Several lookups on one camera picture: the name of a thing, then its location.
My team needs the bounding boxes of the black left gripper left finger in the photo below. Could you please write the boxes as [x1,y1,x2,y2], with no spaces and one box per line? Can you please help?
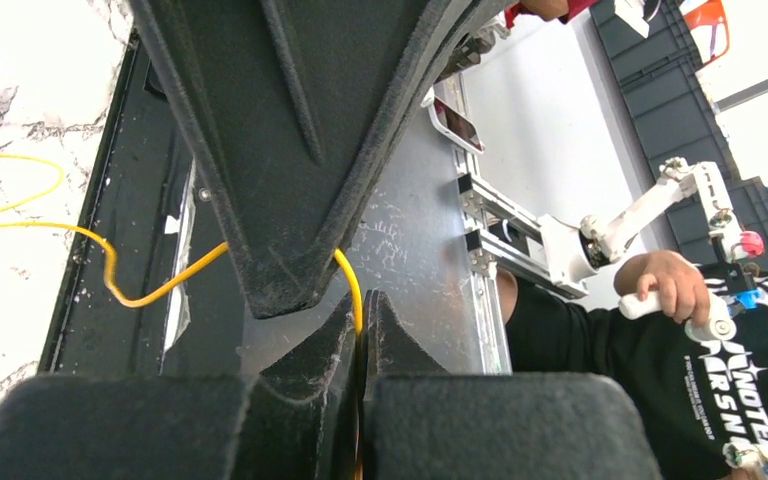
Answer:
[0,297,357,479]

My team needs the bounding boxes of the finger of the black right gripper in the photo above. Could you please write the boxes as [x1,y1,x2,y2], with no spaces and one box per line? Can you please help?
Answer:
[130,0,505,319]

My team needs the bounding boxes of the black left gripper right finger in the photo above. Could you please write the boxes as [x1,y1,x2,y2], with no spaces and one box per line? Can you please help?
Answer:
[363,290,661,479]

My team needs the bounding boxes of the yellow cable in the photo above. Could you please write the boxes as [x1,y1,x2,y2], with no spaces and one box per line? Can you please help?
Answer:
[0,56,365,480]

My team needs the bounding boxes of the operator hand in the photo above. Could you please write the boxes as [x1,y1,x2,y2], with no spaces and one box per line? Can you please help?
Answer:
[613,250,711,326]

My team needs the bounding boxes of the smartphone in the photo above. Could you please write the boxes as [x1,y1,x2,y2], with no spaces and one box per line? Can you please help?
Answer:
[421,89,485,155]

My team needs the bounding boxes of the operator black shirt torso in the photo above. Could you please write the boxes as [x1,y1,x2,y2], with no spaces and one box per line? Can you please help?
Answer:
[506,273,768,479]

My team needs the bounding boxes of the dark grey storage crates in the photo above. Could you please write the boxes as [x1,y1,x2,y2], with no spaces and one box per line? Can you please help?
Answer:
[590,1,768,270]

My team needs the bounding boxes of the black front frame rail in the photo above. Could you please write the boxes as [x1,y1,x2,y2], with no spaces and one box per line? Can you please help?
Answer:
[40,35,246,376]

